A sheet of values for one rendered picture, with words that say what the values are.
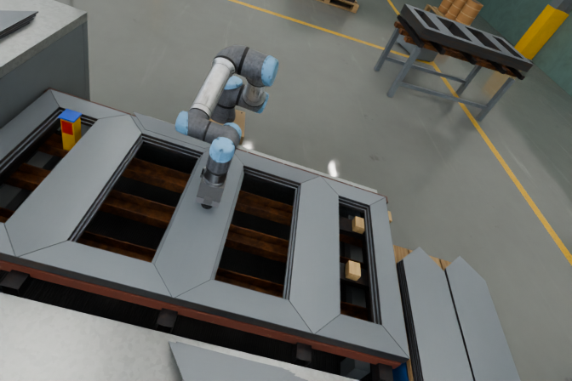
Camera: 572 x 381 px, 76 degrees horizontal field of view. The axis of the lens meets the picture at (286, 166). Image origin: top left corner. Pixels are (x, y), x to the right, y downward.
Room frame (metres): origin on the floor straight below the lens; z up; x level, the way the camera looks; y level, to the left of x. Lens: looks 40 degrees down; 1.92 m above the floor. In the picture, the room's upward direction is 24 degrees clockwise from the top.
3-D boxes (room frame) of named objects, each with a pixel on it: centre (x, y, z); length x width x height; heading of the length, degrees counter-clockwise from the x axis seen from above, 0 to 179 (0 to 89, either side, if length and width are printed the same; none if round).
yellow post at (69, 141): (0.99, 0.85, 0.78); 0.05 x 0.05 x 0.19; 10
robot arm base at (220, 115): (1.60, 0.44, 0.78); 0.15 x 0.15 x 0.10
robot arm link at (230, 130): (0.98, 0.24, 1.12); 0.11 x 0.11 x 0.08; 7
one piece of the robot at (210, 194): (0.87, 0.21, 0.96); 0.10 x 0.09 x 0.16; 13
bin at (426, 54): (6.51, -1.17, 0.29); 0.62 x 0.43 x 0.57; 35
